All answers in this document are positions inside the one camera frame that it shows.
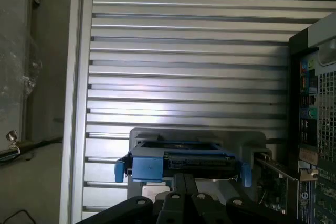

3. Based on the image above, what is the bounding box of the silver CPU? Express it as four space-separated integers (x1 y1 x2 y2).
141 184 172 200

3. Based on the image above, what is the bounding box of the blue hard drive caddy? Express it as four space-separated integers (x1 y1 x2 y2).
114 141 251 187

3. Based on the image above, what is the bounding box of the graphics card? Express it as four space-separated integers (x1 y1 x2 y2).
254 154 300 224

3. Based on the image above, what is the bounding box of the grey parts rack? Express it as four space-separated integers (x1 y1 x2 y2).
127 126 272 224

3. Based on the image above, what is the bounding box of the black PC case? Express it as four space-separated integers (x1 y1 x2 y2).
288 10 336 224

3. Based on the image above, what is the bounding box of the silver bolt knob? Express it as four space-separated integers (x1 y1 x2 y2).
5 129 19 144

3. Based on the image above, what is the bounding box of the clear plastic sheet panel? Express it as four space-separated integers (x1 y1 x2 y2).
0 0 43 141

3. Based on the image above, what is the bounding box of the aluminium table frame profile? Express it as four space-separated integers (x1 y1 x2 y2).
64 0 94 224

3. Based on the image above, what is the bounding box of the black cable with clamp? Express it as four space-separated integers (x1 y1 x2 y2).
0 134 64 166

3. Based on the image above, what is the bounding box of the thin black cable loop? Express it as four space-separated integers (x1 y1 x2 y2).
0 209 35 224

